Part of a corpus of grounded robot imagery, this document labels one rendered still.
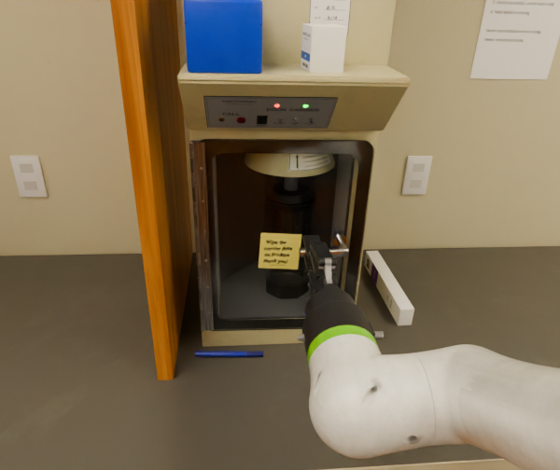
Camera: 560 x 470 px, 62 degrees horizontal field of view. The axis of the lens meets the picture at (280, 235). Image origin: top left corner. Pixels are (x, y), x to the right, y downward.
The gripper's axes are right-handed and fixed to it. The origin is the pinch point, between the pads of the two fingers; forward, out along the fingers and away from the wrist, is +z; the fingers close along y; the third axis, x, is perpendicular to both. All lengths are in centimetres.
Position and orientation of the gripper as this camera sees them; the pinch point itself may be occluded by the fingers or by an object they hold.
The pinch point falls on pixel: (313, 252)
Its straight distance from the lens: 83.6
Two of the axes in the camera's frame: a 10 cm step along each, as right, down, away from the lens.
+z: -0.8, -4.7, 8.8
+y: 0.2, -8.8, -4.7
